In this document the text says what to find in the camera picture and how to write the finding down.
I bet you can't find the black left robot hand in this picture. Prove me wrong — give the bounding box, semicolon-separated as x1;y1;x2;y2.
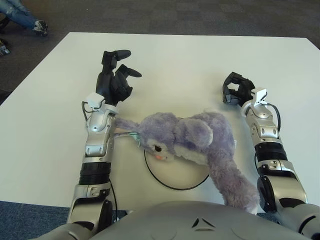
84;49;143;113

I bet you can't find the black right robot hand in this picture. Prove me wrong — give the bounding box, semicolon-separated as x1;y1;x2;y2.
221;71;268;106

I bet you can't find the purple plush rabbit doll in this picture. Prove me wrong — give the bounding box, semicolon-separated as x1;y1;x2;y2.
113;108;261;216

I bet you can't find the white plate with black rim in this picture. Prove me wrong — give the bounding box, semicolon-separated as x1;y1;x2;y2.
143;116;211;191

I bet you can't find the grey sneaker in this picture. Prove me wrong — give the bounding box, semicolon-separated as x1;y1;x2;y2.
32;19;49;36

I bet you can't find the person's leg in jeans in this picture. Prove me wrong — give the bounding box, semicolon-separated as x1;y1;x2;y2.
0;0;38;30

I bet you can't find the grey robot torso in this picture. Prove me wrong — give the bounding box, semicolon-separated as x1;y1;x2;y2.
29;199;318;240

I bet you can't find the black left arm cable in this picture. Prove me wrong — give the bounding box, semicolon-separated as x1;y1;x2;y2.
81;100;96;126

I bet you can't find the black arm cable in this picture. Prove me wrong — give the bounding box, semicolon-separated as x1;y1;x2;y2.
81;100;96;126
266;103;281;133

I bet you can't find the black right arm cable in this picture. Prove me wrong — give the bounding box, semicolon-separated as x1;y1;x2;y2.
266;103;281;133

